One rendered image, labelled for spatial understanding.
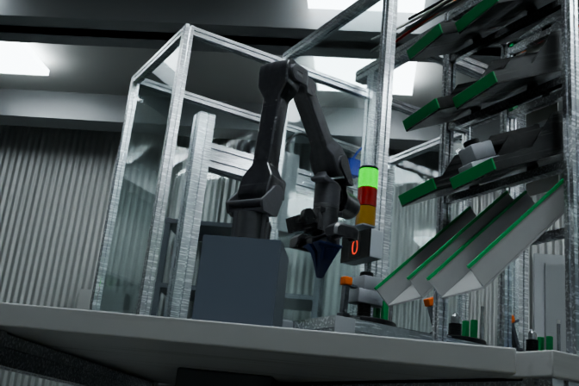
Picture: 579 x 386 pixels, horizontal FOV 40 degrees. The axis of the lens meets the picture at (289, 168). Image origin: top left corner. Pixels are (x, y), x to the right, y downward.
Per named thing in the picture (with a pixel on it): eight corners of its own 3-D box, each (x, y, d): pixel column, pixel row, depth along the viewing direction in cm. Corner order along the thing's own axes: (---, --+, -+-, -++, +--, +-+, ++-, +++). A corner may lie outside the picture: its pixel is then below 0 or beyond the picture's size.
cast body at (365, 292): (357, 301, 166) (360, 268, 168) (346, 303, 169) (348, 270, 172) (389, 308, 170) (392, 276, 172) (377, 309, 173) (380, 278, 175)
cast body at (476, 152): (476, 177, 136) (463, 140, 137) (463, 184, 140) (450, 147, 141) (514, 167, 139) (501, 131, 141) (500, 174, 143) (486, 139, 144)
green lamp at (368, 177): (365, 183, 198) (366, 165, 199) (353, 188, 202) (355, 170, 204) (381, 189, 200) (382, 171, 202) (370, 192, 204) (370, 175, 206)
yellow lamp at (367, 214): (362, 222, 195) (364, 203, 196) (351, 226, 199) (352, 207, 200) (378, 227, 197) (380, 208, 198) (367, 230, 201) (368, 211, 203)
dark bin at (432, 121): (439, 109, 148) (426, 73, 149) (406, 132, 160) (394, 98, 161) (551, 84, 160) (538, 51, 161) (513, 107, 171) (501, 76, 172)
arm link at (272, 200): (261, 210, 141) (264, 177, 144) (221, 214, 146) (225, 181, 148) (281, 221, 147) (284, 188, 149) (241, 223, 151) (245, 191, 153)
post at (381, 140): (365, 348, 187) (390, -15, 220) (358, 349, 190) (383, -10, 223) (376, 350, 189) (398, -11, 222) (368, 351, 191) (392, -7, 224)
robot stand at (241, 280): (186, 349, 132) (202, 233, 138) (202, 358, 145) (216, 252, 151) (269, 357, 130) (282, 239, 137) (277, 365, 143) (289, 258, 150)
